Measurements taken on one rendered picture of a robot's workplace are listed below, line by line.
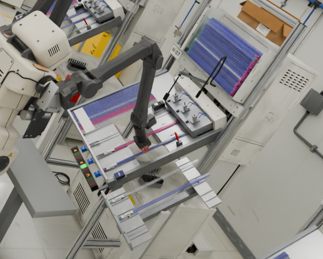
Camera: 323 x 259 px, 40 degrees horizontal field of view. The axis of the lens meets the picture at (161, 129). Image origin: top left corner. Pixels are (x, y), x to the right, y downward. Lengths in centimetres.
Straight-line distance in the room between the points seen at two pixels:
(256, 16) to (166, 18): 101
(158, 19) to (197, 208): 163
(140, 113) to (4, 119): 65
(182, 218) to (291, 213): 127
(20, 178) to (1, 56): 67
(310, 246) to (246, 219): 211
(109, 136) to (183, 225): 81
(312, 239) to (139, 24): 226
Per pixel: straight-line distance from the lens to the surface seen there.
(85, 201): 307
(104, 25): 352
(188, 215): 290
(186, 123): 248
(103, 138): 258
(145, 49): 195
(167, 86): 284
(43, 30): 183
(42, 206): 216
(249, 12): 301
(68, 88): 176
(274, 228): 396
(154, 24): 371
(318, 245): 207
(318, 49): 405
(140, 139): 232
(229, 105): 245
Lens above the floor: 187
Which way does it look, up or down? 20 degrees down
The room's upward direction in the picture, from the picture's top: 33 degrees clockwise
